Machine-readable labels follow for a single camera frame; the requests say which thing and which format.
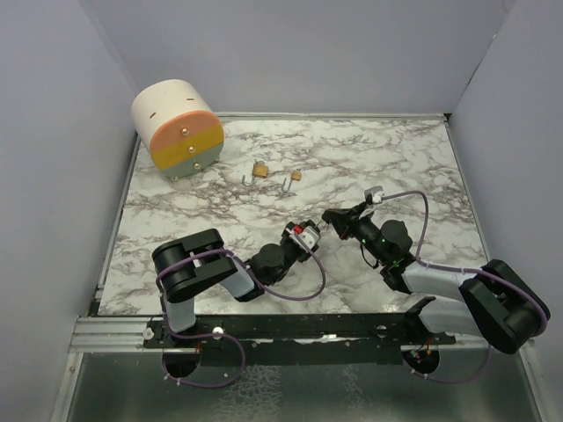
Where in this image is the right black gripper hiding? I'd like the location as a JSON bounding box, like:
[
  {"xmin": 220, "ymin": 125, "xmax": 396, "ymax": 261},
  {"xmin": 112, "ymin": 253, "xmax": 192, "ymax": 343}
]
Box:
[{"xmin": 325, "ymin": 201, "xmax": 389, "ymax": 265}]

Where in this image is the small brass padlock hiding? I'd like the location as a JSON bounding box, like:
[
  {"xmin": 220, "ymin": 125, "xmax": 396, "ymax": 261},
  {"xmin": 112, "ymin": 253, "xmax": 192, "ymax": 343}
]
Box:
[{"xmin": 281, "ymin": 169, "xmax": 303, "ymax": 194}]

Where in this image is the large brass padlock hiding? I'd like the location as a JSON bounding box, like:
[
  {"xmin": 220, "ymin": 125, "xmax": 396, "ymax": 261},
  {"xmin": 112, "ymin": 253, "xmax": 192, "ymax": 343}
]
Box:
[{"xmin": 241, "ymin": 161, "xmax": 269, "ymax": 186}]

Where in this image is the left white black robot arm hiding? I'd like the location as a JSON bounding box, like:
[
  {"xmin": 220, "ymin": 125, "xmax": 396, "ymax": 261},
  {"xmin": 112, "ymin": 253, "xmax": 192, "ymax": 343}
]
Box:
[{"xmin": 151, "ymin": 220, "xmax": 321, "ymax": 347}]

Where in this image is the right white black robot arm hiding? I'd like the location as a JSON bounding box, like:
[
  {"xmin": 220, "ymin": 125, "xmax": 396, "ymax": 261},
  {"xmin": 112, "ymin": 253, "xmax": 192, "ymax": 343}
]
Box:
[{"xmin": 322, "ymin": 204, "xmax": 551, "ymax": 354}]

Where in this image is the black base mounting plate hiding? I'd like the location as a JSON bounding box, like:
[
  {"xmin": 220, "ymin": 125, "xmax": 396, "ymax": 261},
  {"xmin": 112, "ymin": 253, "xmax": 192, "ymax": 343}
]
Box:
[{"xmin": 143, "ymin": 311, "xmax": 455, "ymax": 367}]

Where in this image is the round pastel drawer box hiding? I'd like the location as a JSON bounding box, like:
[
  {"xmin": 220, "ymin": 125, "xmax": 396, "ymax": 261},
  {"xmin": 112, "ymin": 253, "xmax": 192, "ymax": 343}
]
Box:
[{"xmin": 131, "ymin": 79, "xmax": 224, "ymax": 178}]

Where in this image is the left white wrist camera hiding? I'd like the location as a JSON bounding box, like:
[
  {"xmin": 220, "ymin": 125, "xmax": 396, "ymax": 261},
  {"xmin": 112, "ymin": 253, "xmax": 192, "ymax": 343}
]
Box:
[{"xmin": 291, "ymin": 226, "xmax": 320, "ymax": 251}]

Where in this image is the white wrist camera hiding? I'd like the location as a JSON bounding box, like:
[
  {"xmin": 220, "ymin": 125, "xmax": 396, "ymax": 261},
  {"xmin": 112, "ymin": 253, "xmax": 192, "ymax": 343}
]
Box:
[
  {"xmin": 360, "ymin": 186, "xmax": 384, "ymax": 218},
  {"xmin": 291, "ymin": 226, "xmax": 320, "ymax": 251}
]

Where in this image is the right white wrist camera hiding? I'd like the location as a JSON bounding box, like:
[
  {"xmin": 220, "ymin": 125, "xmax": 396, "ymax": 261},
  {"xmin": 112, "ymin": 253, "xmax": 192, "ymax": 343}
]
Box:
[{"xmin": 360, "ymin": 186, "xmax": 384, "ymax": 218}]

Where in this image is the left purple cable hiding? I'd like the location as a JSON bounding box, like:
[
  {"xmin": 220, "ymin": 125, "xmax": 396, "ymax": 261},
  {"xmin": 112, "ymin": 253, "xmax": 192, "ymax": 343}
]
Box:
[{"xmin": 156, "ymin": 245, "xmax": 327, "ymax": 388}]

